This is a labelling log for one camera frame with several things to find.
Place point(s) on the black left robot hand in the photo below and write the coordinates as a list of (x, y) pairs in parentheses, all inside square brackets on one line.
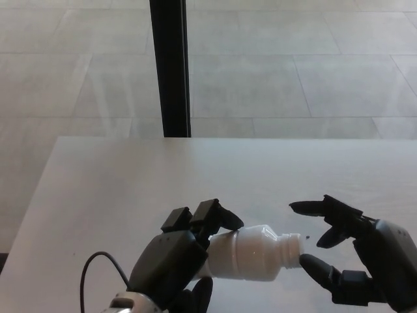
[(166, 264)]

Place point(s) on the black vertical window post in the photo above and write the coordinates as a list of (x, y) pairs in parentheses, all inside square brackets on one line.
[(171, 65)]

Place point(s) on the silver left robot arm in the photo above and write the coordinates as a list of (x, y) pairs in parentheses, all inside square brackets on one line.
[(133, 303)]

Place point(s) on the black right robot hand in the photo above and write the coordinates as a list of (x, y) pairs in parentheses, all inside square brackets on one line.
[(391, 261)]

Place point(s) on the white plastic bottle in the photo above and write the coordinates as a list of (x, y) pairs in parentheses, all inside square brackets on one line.
[(251, 254)]

